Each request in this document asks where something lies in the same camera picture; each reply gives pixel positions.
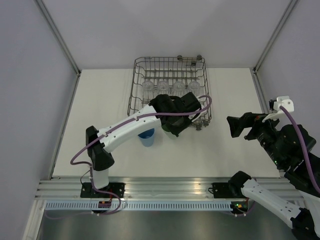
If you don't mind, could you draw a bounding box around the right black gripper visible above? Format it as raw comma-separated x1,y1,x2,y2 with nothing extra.
226,109,288,166

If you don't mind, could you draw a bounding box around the blue plastic cup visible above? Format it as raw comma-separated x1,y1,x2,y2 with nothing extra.
138,128,155,147

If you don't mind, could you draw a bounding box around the green plastic cup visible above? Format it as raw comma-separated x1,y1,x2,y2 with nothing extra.
162,128,177,140

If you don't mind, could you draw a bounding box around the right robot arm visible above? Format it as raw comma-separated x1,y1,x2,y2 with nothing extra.
226,112,320,240

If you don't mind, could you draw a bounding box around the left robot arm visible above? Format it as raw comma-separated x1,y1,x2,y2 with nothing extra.
85,92,207,198

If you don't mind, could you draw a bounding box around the clear glass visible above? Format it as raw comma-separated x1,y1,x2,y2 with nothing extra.
172,80,186,97
156,80,170,95
187,80,201,96
141,79,154,94

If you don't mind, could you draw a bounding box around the clear glass far right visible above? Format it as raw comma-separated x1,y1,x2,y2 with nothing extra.
187,80,201,96

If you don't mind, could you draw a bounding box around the clear glass far left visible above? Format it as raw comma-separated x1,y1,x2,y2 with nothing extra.
141,79,154,94

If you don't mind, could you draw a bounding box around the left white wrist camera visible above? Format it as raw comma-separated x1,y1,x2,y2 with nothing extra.
188,95,210,123

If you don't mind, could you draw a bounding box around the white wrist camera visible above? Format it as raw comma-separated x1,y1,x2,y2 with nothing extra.
188,95,210,123
262,95,295,123

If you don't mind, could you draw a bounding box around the grey wire dish rack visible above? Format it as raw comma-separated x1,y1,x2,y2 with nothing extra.
127,55,212,131

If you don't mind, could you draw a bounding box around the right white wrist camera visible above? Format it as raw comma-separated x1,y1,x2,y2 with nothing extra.
262,95,295,123

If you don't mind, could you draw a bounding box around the right aluminium frame post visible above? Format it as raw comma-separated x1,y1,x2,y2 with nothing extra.
252,0,300,74

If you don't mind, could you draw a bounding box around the aluminium frame post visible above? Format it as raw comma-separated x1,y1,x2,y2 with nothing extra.
252,0,300,74
34,0,81,76

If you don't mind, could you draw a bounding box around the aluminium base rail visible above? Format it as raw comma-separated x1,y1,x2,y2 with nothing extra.
35,176,303,201

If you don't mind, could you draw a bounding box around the white slotted cable duct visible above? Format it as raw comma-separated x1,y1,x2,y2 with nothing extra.
45,200,232,212

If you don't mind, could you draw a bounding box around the left aluminium frame post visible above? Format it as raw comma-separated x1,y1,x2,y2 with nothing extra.
34,0,81,76

